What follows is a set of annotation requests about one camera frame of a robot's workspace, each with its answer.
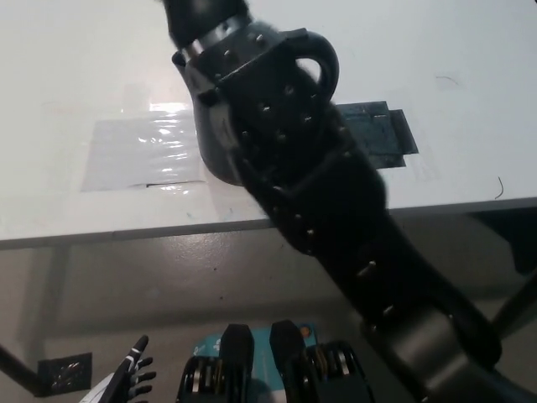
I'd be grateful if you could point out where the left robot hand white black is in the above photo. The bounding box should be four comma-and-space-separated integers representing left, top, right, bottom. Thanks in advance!
105, 334, 158, 400

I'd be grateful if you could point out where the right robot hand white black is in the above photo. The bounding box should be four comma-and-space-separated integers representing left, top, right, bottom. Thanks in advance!
160, 0, 253, 50

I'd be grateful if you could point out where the black electric kettle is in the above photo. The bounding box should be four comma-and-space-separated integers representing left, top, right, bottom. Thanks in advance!
170, 27, 341, 186

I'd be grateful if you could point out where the black tape patch on desk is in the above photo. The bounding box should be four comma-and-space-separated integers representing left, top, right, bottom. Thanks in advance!
335, 100, 420, 170

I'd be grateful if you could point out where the black floor tape patch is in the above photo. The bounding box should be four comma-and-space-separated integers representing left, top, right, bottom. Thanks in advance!
35, 351, 94, 398

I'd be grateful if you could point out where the black table leg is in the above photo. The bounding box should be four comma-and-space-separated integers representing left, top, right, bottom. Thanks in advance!
0, 343, 48, 398
488, 271, 537, 339

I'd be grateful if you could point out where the clear plastic sheet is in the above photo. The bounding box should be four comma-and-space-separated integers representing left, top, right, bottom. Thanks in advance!
79, 104, 210, 194

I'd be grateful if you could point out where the dark under-desk frame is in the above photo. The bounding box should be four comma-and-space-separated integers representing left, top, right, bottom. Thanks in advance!
465, 206, 537, 276

